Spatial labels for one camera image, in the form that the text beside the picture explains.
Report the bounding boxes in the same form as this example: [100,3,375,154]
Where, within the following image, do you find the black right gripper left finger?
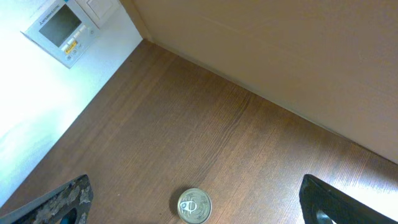
[1,174,93,224]

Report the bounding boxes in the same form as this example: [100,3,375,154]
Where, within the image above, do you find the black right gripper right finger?
[299,174,397,224]

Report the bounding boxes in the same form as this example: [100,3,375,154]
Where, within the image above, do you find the silver tin can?
[177,188,213,224]

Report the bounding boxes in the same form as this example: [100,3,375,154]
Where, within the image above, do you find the grey wall control panel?
[21,0,100,68]

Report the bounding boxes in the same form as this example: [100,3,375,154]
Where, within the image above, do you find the white wall switch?
[76,0,121,29]

